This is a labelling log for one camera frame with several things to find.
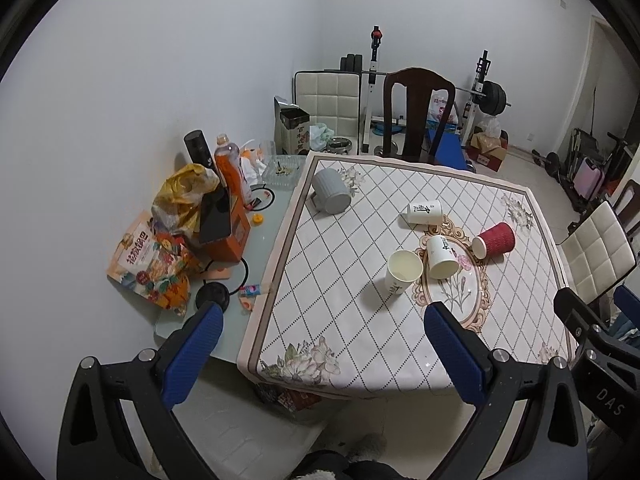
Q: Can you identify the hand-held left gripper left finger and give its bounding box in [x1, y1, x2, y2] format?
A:
[56, 302, 224, 480]

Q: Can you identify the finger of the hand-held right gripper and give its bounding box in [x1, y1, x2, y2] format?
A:
[553, 287, 608, 357]
[613, 284, 640, 322]

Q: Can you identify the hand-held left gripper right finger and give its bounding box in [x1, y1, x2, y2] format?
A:
[424, 301, 588, 480]

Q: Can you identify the white printed paper cup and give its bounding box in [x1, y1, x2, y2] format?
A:
[425, 234, 460, 281]
[405, 199, 444, 225]
[385, 249, 424, 297]

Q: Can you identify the red ribbed paper cup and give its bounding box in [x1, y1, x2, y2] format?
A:
[472, 221, 516, 260]

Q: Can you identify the white padded chair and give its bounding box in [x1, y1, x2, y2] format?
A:
[554, 200, 640, 307]

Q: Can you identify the colourful printed snack bag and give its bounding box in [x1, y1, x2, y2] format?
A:
[137, 232, 202, 317]

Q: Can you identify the dark wooden chair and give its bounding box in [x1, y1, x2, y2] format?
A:
[382, 67, 457, 166]
[612, 179, 640, 233]

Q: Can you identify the red printed packet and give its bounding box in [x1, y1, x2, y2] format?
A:
[254, 382, 322, 412]

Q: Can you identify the cream printed snack bag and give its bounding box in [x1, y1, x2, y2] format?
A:
[105, 210, 157, 292]

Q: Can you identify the orange cardboard box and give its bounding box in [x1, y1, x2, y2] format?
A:
[192, 186, 252, 263]

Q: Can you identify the pink suitcase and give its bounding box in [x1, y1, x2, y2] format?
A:
[574, 156, 606, 201]

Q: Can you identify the grey fluffy slipper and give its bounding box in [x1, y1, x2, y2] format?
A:
[346, 433, 389, 462]

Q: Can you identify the black flat device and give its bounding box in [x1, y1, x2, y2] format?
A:
[198, 187, 234, 244]

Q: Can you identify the white diamond floral tablecloth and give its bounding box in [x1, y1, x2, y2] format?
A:
[236, 150, 584, 402]

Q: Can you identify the black dumbbell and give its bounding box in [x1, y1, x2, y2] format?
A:
[532, 148, 562, 177]

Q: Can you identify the yellow plastic bag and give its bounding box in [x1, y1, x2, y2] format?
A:
[151, 162, 224, 237]

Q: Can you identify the red brown cardboard box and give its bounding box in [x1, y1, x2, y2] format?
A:
[467, 129, 509, 174]

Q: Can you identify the orange drink bottle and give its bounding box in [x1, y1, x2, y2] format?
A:
[214, 133, 254, 207]

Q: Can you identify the white orange plastic bag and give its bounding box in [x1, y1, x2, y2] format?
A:
[239, 139, 267, 183]

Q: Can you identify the glass ashtray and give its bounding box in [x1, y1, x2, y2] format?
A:
[262, 154, 306, 191]

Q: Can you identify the black thermos bottle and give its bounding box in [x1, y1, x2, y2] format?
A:
[183, 129, 221, 187]

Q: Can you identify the blue weight bench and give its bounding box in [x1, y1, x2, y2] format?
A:
[426, 122, 471, 171]

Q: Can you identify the grey ribbed mug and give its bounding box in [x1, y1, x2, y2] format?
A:
[306, 167, 354, 214]

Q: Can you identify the barbell with black plates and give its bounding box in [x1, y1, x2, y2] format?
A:
[450, 79, 512, 116]

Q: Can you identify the white red plastic bag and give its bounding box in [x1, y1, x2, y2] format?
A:
[425, 88, 459, 129]

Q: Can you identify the dark open tea box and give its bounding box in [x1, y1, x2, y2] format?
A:
[273, 95, 312, 156]

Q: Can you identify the pale green plastic bag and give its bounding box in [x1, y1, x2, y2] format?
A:
[308, 122, 336, 151]

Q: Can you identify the white cushioned chair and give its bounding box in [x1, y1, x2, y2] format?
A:
[292, 70, 362, 155]

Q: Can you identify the white squat rack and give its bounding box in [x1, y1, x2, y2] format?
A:
[359, 25, 497, 157]

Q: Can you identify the black cable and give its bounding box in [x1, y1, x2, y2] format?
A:
[200, 184, 277, 295]

